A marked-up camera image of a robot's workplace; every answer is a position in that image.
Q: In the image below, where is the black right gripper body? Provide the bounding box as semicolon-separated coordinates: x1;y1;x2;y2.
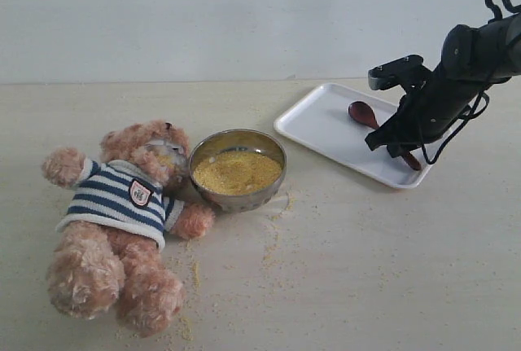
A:
382;66;488;143

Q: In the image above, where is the dark red wooden spoon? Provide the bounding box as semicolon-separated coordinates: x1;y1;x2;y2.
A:
348;101;422;171

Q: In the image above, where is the tan teddy bear striped sweater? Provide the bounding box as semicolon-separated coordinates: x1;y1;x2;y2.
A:
42;120;215;337

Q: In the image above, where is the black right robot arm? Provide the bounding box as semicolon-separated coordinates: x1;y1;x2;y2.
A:
366;15;520;158

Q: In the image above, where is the white rectangular plastic tray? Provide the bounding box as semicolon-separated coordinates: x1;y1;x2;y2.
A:
274;83;431;189

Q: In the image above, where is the steel bowl of millet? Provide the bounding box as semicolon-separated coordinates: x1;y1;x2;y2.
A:
188;129;287;213

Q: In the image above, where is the black round cable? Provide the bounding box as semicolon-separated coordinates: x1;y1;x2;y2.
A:
406;77;514;165

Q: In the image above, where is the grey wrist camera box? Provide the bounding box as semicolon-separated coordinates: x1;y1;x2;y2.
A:
367;55;426;92

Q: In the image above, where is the black flat ribbon cable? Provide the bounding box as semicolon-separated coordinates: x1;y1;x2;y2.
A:
483;0;521;22

